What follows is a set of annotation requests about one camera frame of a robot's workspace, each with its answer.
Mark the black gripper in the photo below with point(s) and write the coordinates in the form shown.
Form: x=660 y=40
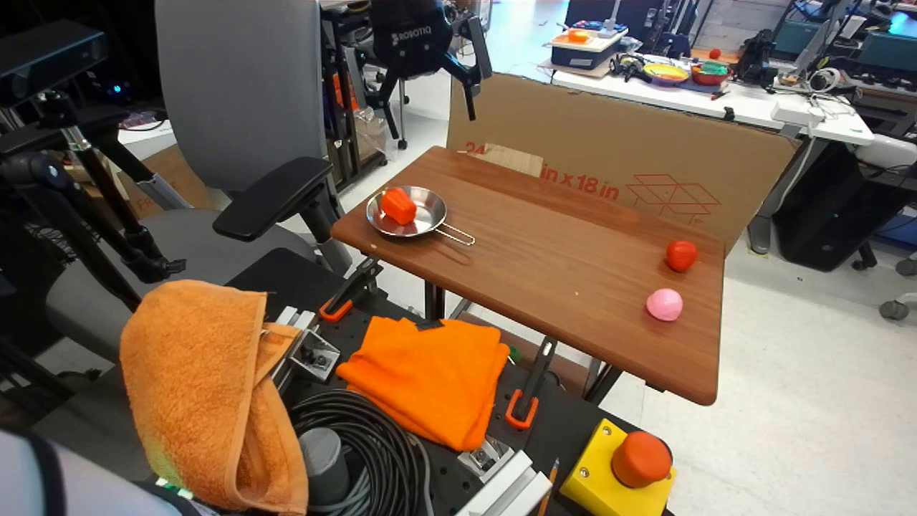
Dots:
x=410 y=38

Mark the silver metal pan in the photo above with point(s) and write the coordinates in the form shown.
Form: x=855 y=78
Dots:
x=434 y=201

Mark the orange toy bell pepper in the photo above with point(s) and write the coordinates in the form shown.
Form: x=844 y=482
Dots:
x=397 y=204

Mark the grey box with orange object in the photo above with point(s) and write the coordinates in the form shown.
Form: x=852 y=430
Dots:
x=587 y=48

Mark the brown cardboard panel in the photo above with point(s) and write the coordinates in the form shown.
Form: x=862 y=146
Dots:
x=592 y=134

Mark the grey office chair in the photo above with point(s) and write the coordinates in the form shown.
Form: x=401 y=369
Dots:
x=238 y=88

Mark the yellow bowl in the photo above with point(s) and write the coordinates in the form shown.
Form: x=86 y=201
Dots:
x=665 y=72

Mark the red and green bowl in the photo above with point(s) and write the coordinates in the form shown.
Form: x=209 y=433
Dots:
x=708 y=72

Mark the bright orange folded cloth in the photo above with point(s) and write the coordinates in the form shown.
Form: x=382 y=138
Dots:
x=430 y=377

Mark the red toy tomato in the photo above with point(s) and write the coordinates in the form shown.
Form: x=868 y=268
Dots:
x=680 y=255

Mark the pink toy ball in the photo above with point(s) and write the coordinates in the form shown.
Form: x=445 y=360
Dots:
x=662 y=304

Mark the white desk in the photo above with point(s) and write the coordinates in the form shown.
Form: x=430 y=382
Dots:
x=812 y=111

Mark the orange terry towel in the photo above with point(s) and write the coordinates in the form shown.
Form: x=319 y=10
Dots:
x=189 y=382

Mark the grey cylinder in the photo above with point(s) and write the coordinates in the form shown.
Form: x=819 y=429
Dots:
x=321 y=462

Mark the wooden pencil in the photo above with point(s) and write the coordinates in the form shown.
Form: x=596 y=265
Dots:
x=549 y=488

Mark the yellow emergency stop box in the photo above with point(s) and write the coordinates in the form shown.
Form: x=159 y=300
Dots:
x=596 y=473

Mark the black camera on tripod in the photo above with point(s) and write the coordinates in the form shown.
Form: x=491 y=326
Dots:
x=59 y=66

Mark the aluminium profile rail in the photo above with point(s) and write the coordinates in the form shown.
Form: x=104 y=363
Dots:
x=501 y=482

